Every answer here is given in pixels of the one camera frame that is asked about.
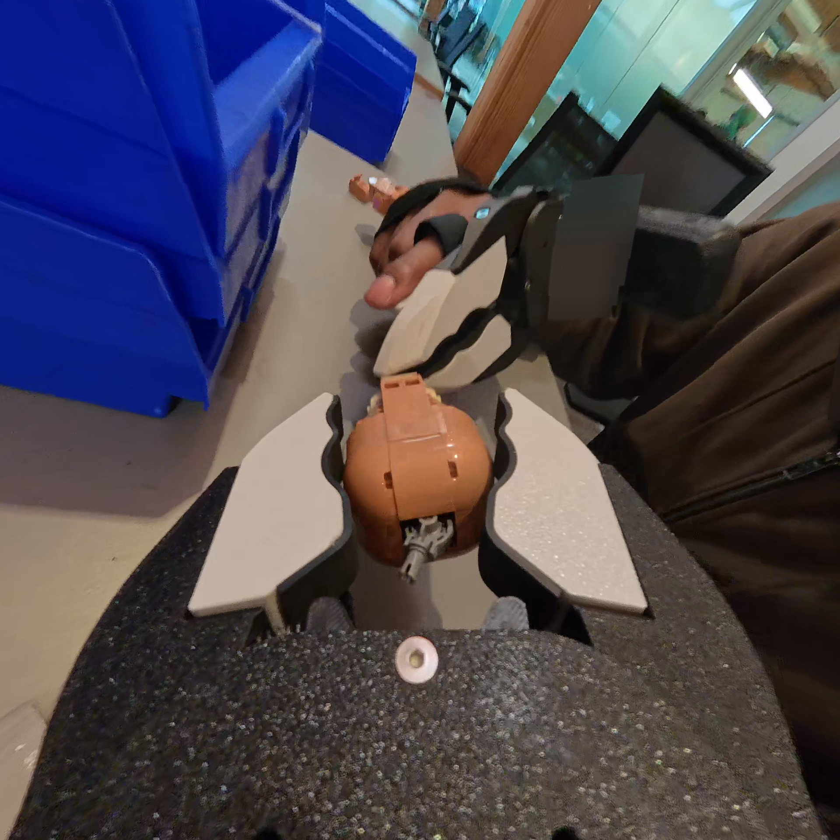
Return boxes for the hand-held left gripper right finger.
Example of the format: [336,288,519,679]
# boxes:
[478,387,651,616]

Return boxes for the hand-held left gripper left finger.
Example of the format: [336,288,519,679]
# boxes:
[187,392,358,619]

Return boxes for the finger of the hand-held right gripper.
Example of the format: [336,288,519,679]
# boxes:
[427,318,514,392]
[373,236,509,379]

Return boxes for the orange and tan toy segment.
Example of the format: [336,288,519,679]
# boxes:
[343,373,494,584]

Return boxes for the orange rounded brick toy segment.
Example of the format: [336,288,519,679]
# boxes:
[348,174,409,212]

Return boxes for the person's right forearm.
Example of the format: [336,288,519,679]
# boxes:
[541,203,840,421]

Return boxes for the black framed board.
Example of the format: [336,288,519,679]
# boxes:
[492,92,618,198]
[594,85,772,217]

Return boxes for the black office chair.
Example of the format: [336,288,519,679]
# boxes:
[420,0,488,126]

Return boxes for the blue storage bin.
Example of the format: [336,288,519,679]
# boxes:
[308,0,418,165]

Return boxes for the blue plastic bin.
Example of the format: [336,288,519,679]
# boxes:
[0,0,324,419]

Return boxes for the wooden post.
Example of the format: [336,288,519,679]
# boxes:
[453,0,601,188]

